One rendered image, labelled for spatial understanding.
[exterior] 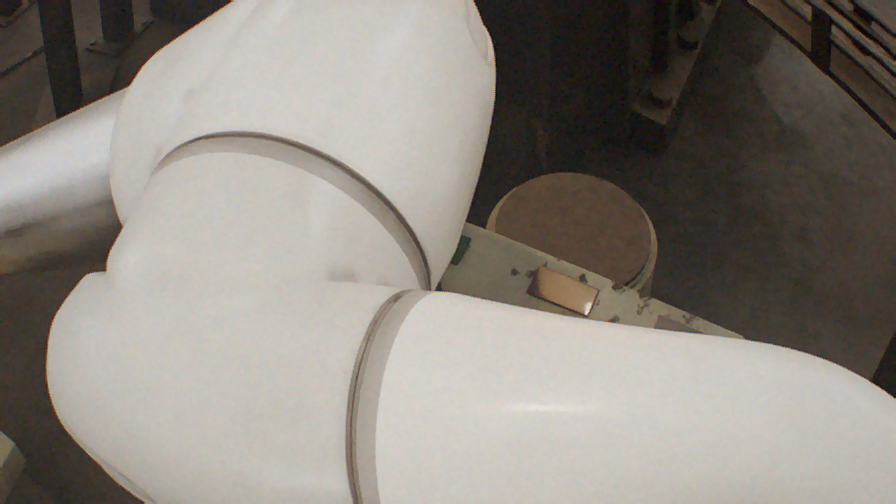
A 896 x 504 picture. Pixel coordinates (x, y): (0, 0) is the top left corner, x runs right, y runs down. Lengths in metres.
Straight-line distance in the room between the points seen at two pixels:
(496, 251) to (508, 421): 0.32
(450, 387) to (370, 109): 0.13
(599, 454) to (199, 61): 0.25
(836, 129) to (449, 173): 1.44
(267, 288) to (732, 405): 0.15
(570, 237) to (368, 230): 0.38
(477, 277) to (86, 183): 0.25
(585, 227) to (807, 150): 1.02
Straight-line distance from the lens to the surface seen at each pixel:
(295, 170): 0.38
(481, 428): 0.30
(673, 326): 0.59
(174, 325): 0.35
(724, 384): 0.30
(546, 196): 0.78
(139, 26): 2.02
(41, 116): 1.89
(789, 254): 1.52
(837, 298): 1.50
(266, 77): 0.41
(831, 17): 0.71
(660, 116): 1.56
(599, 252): 0.75
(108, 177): 0.52
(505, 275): 0.61
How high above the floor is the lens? 1.07
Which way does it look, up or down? 48 degrees down
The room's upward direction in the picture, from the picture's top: straight up
